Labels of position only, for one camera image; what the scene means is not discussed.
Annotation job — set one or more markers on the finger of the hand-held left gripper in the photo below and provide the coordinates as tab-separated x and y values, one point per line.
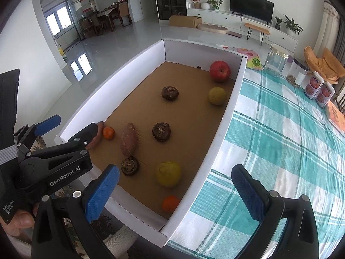
89	135
48	124

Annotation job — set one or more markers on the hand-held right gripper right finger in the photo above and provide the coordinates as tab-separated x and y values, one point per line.
248	191

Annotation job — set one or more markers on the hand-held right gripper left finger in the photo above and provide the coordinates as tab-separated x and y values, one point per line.
99	194

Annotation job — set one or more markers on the brown sweet potato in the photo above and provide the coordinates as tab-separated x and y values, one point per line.
94	143
129	141

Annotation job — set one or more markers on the small orange tangerine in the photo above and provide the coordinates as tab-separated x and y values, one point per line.
171	204
108	133

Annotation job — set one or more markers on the dark brown wrinkled fruit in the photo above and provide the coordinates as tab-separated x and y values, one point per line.
169	93
130	166
161	131

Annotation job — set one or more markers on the yellow citrus fruit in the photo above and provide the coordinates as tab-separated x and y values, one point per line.
168	174

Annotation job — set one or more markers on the white cardboard box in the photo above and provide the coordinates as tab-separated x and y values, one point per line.
188	118

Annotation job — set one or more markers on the yellow-green round fruit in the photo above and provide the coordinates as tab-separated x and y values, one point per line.
217	96

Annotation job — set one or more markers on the red apple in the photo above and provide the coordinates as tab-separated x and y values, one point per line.
219	71

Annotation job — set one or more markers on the person's left hand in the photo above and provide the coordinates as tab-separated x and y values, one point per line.
23	221

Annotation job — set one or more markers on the white fluffy blanket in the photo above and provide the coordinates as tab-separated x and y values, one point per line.
118	240

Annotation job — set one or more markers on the teal checkered tablecloth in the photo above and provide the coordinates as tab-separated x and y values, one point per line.
269	145

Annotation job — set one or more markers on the small yellow bin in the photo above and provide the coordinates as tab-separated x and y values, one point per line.
62	52

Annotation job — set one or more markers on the wooden dining chair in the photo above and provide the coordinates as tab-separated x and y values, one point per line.
90	25
124	12

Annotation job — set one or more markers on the orange book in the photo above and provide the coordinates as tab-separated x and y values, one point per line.
335	116

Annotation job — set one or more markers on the wooden dining table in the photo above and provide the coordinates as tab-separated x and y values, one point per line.
106	13

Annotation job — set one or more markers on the red and white can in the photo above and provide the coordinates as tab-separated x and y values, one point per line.
324	95
313	85

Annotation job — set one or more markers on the jar with black lid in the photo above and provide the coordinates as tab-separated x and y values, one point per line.
297	74

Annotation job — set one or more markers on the fruit print bag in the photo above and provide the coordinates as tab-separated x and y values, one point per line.
250	59

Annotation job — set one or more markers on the clear glass jar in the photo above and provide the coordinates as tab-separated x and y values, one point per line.
276	62

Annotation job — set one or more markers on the brown cardboard carton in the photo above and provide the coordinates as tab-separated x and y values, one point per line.
185	21

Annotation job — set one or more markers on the orange cushioned chair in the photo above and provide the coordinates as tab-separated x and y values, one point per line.
323	63

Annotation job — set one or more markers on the pink flat mat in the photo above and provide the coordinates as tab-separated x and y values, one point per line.
235	34

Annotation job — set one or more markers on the oval wooden board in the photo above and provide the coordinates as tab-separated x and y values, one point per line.
213	29

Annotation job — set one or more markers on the wooden bench with metal legs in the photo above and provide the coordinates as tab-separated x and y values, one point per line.
257	28

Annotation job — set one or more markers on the large green potted plant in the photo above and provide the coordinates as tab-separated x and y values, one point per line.
292	26

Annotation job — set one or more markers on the small green potted plant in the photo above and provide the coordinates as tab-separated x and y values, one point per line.
278	23

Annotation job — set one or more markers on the white television cabinet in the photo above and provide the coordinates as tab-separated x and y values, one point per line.
229	19

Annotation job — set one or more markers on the white round vase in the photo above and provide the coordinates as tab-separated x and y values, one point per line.
205	6

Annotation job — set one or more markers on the light curtain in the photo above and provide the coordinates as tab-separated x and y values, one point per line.
328	29

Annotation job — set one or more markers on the leafy green houseplant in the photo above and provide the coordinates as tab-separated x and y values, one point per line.
214	3

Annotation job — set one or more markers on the black television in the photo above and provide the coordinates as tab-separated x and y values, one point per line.
252	5

